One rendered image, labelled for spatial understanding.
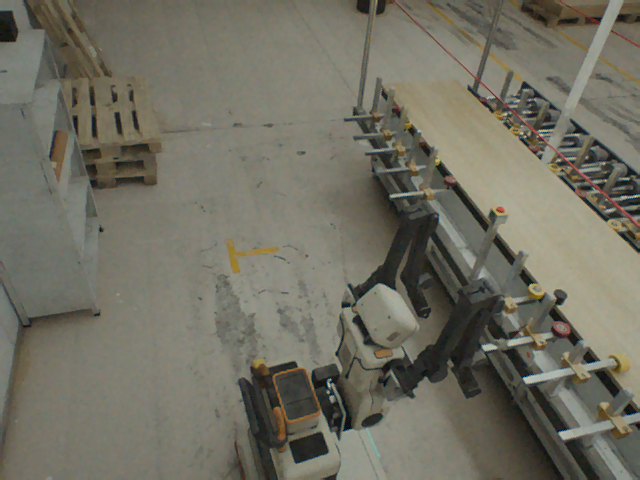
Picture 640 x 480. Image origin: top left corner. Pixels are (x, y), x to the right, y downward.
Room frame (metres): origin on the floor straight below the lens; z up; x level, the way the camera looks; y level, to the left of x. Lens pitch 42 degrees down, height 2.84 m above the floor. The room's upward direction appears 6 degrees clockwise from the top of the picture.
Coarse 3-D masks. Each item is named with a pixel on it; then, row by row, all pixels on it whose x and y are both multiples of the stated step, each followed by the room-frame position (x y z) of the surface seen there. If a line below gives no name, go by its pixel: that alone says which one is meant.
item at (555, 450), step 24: (384, 96) 4.13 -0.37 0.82; (408, 144) 3.59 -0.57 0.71; (456, 192) 2.86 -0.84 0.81; (456, 216) 2.79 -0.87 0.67; (480, 216) 2.57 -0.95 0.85; (480, 240) 2.50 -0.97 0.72; (432, 264) 2.89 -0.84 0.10; (504, 264) 2.26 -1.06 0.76; (456, 288) 2.60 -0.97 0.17; (528, 312) 1.98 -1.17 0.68; (552, 312) 1.86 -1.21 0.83; (576, 336) 1.69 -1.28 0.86; (504, 360) 2.01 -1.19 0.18; (504, 384) 1.92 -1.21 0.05; (600, 384) 1.48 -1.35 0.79; (528, 408) 1.70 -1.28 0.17; (624, 408) 1.35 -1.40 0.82; (552, 432) 1.55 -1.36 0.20; (552, 456) 1.45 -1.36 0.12; (624, 456) 1.23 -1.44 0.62
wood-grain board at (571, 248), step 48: (432, 96) 4.06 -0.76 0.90; (432, 144) 3.30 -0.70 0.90; (480, 144) 3.37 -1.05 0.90; (480, 192) 2.77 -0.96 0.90; (528, 192) 2.82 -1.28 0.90; (528, 240) 2.33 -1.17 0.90; (576, 240) 2.38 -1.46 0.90; (624, 240) 2.42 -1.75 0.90; (576, 288) 1.98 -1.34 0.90; (624, 288) 2.02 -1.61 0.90; (624, 336) 1.69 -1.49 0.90; (624, 384) 1.41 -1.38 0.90
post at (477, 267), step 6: (492, 228) 2.15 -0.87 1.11; (486, 234) 2.17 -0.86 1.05; (492, 234) 2.15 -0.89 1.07; (486, 240) 2.16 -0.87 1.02; (492, 240) 2.16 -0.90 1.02; (486, 246) 2.15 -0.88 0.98; (480, 252) 2.16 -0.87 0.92; (486, 252) 2.15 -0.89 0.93; (480, 258) 2.15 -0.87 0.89; (474, 264) 2.17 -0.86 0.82; (480, 264) 2.15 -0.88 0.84; (474, 270) 2.16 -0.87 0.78; (480, 270) 2.16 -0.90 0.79; (468, 276) 2.17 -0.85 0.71; (474, 276) 2.15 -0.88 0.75
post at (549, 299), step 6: (546, 294) 1.70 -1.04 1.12; (552, 294) 1.69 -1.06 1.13; (546, 300) 1.68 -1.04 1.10; (552, 300) 1.67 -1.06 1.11; (540, 306) 1.69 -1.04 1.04; (546, 306) 1.67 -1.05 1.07; (540, 312) 1.68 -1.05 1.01; (546, 312) 1.67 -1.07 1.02; (534, 318) 1.69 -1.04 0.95; (540, 318) 1.67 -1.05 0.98; (534, 324) 1.68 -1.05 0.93; (540, 324) 1.68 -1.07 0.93; (534, 330) 1.67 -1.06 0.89
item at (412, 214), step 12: (420, 204) 1.61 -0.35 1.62; (408, 216) 1.55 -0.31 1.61; (420, 216) 1.55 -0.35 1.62; (408, 228) 1.54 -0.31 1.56; (396, 240) 1.55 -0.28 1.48; (408, 240) 1.55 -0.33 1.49; (396, 252) 1.53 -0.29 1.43; (384, 264) 1.55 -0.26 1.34; (396, 264) 1.53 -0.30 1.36; (384, 276) 1.52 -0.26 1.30
